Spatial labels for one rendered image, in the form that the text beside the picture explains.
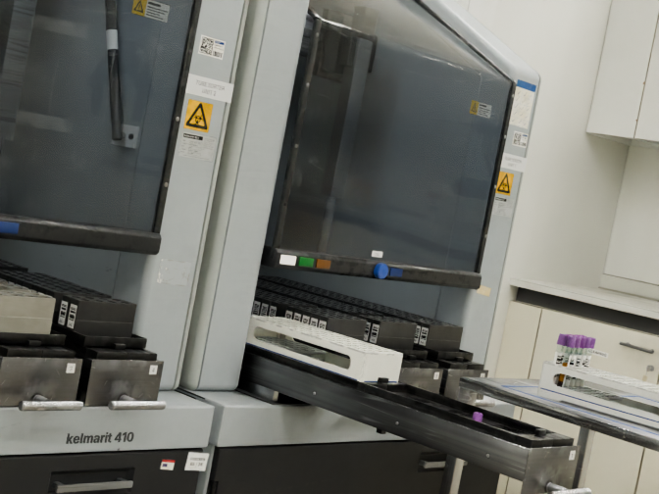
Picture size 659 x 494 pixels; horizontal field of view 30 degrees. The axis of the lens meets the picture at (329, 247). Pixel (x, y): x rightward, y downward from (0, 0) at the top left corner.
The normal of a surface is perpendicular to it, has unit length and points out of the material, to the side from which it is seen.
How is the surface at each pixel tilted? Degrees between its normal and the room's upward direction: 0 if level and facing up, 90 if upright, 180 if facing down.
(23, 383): 90
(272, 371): 90
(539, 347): 90
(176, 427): 90
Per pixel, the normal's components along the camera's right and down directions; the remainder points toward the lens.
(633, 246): -0.68, -0.09
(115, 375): 0.71, 0.17
